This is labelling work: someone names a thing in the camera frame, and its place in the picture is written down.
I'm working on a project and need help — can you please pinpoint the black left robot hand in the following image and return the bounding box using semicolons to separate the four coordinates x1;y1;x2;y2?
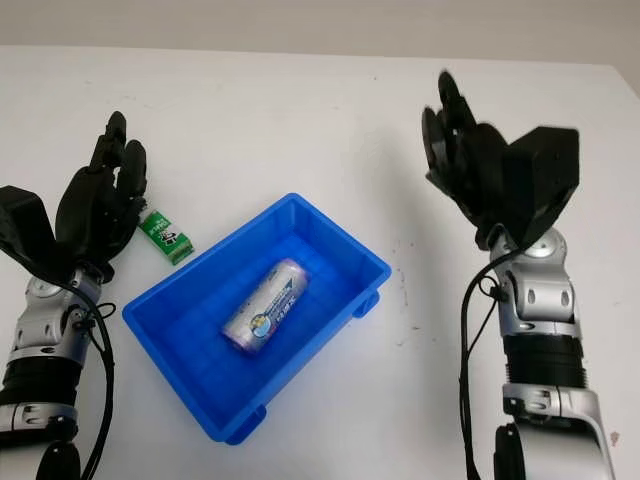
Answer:
53;110;149;275

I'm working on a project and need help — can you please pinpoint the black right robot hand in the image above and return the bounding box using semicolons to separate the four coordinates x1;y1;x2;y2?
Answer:
420;69;522;251

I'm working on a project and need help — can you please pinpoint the purple silver drink can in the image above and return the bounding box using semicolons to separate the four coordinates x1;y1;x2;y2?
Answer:
221;257;309;355

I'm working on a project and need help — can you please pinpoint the blue plastic tray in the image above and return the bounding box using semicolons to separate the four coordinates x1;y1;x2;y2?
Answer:
121;192;393;445

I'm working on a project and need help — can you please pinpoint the small green drink carton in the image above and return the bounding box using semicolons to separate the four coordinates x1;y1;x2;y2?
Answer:
137;208;196;266

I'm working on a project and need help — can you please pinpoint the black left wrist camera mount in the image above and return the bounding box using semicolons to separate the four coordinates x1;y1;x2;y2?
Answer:
0;185;64;284

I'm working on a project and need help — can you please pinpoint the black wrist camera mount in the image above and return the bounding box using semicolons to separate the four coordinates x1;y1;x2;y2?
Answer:
501;126;581;250
0;185;64;284

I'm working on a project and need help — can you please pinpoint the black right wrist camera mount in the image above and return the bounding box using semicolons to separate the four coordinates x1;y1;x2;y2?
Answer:
501;126;581;250

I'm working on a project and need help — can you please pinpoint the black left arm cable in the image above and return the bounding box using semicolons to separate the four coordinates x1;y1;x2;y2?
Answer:
59;282;116;480

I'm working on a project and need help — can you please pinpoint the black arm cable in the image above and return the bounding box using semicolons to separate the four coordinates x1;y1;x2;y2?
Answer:
457;244;519;480
59;282;116;480

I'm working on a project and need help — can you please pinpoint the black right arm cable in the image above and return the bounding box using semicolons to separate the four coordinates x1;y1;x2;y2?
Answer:
457;244;519;480

